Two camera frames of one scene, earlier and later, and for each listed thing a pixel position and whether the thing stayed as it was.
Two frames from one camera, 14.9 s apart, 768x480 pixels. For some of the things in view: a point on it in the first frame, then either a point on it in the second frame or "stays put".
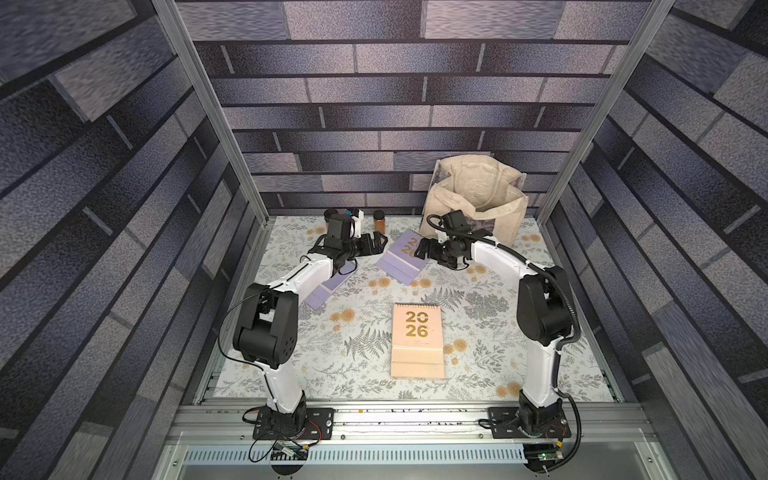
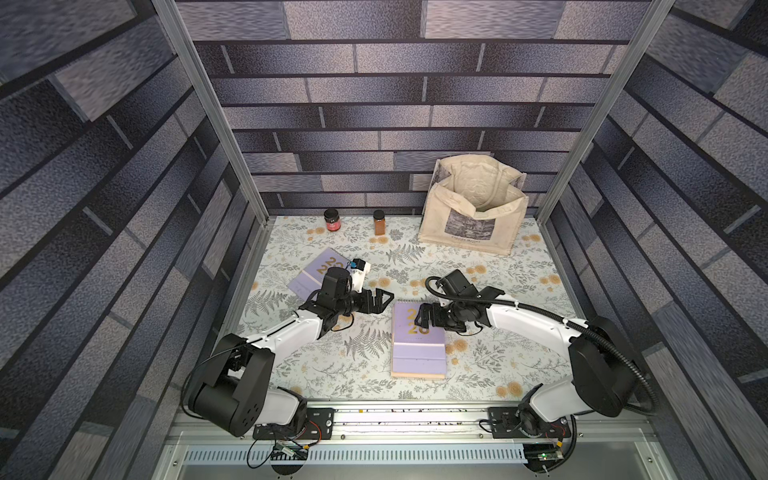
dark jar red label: x=333 y=219 stays put
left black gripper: x=377 y=248 → x=377 y=307
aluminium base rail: x=610 y=440 stays put
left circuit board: x=284 y=451 stays put
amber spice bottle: x=379 y=221 stays put
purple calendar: x=400 y=263 → x=416 y=349
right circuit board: x=542 y=456 stays put
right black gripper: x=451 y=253 → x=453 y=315
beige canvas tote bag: x=491 y=194 stays put
